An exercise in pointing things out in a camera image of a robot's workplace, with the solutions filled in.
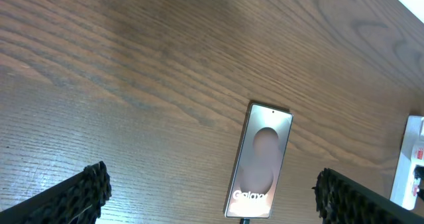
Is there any white power strip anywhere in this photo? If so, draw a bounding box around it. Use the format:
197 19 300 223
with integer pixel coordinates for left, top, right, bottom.
390 115 423 210

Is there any gold Galaxy smartphone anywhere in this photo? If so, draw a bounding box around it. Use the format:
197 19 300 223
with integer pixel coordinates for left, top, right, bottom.
223 101 293 219

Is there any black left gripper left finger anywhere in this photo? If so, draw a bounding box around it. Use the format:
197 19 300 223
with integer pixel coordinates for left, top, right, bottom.
1 161 112 224

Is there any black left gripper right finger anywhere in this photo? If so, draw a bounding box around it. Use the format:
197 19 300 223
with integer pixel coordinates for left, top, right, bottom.
313 168 423 224

